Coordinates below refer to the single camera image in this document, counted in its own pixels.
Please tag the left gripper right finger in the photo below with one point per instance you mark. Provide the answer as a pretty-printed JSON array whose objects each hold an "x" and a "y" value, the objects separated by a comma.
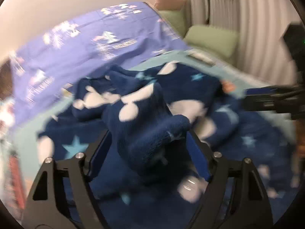
[{"x": 235, "y": 196}]

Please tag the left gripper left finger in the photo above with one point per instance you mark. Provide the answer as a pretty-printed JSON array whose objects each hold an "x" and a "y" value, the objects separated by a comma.
[{"x": 61, "y": 197}]

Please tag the navy fleece mickey pajama top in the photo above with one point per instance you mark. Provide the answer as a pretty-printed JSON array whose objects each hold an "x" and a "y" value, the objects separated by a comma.
[{"x": 149, "y": 175}]

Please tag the folded floral pink cloth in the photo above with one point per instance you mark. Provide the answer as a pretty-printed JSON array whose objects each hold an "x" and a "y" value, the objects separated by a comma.
[{"x": 17, "y": 183}]

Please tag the green pillow near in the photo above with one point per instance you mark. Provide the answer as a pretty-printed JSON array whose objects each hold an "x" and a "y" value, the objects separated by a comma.
[{"x": 218, "y": 40}]

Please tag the green pillow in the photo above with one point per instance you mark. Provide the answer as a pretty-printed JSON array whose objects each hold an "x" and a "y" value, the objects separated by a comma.
[
  {"x": 177, "y": 20},
  {"x": 218, "y": 40}
]

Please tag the beige curtain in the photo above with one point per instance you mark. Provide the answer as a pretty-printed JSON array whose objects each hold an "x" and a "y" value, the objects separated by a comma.
[{"x": 260, "y": 24}]

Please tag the white patterned baby cloth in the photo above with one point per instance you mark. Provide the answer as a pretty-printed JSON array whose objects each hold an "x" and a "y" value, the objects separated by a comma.
[{"x": 7, "y": 115}]

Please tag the dark patterned headboard cushion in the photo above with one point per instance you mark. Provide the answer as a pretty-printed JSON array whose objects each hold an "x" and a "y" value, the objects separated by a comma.
[{"x": 6, "y": 85}]

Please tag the green pillow far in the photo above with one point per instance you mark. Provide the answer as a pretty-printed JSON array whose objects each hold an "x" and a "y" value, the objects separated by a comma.
[{"x": 177, "y": 20}]

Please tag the peach pink pillow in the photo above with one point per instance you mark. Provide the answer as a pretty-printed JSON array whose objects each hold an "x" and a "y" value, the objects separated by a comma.
[{"x": 169, "y": 4}]

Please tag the purple tree print sheet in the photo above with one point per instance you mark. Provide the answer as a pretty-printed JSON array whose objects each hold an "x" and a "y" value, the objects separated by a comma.
[{"x": 86, "y": 46}]

